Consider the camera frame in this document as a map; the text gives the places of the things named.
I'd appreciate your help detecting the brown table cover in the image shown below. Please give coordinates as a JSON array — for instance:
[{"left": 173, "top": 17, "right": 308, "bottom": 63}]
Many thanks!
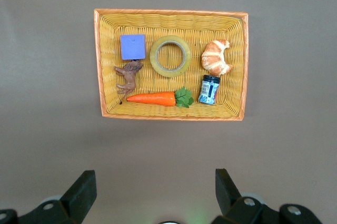
[{"left": 0, "top": 0, "right": 337, "bottom": 224}]

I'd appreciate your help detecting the orange flat wicker tray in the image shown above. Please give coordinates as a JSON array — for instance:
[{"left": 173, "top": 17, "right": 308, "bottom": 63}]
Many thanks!
[{"left": 94, "top": 8, "right": 249, "bottom": 121}]

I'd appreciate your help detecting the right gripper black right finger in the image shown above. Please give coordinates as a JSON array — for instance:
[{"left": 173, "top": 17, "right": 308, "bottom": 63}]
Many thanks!
[{"left": 212, "top": 168, "right": 280, "bottom": 224}]

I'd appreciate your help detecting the purple foam cube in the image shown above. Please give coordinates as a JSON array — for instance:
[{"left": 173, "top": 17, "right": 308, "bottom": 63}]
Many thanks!
[{"left": 120, "top": 34, "right": 147, "bottom": 60}]

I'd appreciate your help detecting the brown toy lion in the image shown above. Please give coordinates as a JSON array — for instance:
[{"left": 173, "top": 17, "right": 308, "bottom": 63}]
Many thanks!
[{"left": 113, "top": 59, "right": 144, "bottom": 104}]

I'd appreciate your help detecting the toy croissant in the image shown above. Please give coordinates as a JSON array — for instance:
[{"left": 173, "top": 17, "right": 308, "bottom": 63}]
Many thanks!
[{"left": 201, "top": 39, "right": 234, "bottom": 76}]

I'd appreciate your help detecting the small blue can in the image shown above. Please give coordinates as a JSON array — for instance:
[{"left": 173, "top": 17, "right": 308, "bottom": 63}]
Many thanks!
[{"left": 197, "top": 74, "right": 221, "bottom": 105}]

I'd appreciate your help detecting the yellow clear tape roll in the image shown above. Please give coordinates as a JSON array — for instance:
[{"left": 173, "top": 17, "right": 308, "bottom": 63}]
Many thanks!
[{"left": 150, "top": 35, "right": 192, "bottom": 78}]

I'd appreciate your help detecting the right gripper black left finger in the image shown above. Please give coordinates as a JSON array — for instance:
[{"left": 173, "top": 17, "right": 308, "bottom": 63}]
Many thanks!
[{"left": 18, "top": 170, "right": 97, "bottom": 224}]

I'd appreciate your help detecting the orange toy carrot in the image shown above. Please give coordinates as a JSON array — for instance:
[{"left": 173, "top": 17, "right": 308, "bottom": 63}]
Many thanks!
[{"left": 126, "top": 86, "right": 195, "bottom": 108}]

